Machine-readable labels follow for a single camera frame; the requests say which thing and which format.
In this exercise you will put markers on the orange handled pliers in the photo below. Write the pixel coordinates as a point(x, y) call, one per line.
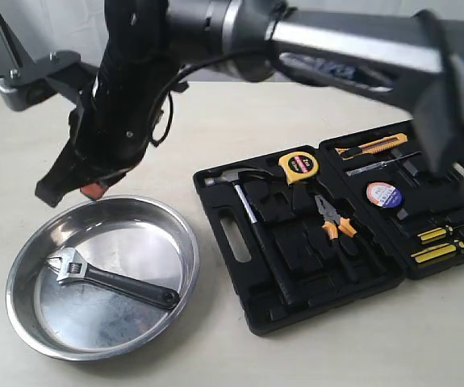
point(334, 224)

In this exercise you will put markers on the white backdrop curtain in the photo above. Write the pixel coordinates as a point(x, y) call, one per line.
point(46, 26)

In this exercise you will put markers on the voltage tester screwdriver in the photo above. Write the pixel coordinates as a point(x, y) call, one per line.
point(378, 165)

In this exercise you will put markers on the lower yellow black screwdriver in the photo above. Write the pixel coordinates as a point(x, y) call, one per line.
point(438, 251)

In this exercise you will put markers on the upper yellow black screwdriver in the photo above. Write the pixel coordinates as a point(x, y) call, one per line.
point(438, 233)

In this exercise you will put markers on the yellow black screwdriver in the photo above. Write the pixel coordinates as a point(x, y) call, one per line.
point(438, 233)
point(438, 251)

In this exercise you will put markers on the adjustable wrench black handle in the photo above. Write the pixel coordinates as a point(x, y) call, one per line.
point(71, 267)

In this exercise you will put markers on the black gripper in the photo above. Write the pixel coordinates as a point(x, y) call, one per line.
point(108, 136)

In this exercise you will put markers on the black electrical tape roll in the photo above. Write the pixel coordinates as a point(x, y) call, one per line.
point(383, 195)

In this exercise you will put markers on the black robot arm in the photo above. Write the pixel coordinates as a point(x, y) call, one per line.
point(415, 64)

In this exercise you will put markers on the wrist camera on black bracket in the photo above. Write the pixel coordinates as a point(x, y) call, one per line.
point(62, 73)

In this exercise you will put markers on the yellow utility knife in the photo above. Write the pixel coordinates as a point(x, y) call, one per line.
point(373, 147)

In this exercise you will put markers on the claw hammer black handle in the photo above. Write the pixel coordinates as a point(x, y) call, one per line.
point(287, 287)

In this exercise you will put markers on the black plastic tool case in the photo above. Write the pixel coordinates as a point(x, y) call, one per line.
point(309, 229)

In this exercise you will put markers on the round steel tray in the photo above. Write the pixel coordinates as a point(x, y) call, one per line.
point(133, 236)

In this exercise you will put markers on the yellow tape measure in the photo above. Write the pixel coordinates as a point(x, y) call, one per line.
point(298, 166)

